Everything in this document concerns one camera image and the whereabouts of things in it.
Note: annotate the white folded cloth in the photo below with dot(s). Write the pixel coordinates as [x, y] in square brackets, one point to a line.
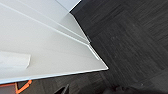
[15, 61]

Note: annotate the orange folding frame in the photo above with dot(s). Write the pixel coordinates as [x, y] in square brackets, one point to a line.
[23, 86]

